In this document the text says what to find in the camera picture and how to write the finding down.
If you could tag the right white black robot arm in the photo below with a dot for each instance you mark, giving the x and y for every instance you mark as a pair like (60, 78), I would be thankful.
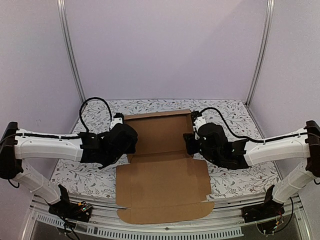
(209, 140)

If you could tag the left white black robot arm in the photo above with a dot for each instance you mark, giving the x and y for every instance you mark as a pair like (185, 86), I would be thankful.
(17, 145)

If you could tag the right aluminium frame post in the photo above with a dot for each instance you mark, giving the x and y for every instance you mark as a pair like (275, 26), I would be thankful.
(270, 5)

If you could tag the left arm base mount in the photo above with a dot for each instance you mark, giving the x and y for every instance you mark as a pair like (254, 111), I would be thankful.
(80, 211)

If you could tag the aluminium frame post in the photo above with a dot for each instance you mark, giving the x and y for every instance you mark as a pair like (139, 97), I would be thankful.
(270, 5)
(61, 6)

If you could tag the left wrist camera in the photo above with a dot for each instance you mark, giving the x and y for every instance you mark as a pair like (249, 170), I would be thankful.
(118, 118)

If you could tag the brown cardboard box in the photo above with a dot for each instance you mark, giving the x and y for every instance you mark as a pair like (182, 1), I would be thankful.
(162, 183)

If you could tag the floral patterned table mat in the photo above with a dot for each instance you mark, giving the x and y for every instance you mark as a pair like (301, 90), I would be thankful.
(88, 179)

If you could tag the front aluminium rail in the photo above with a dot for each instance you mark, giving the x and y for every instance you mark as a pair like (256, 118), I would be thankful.
(224, 223)

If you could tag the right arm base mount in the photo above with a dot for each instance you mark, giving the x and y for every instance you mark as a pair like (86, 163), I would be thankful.
(263, 211)

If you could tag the left aluminium frame post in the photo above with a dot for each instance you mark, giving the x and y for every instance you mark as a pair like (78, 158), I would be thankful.
(61, 6)

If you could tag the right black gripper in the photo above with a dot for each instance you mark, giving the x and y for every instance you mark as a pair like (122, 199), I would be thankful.
(189, 144)

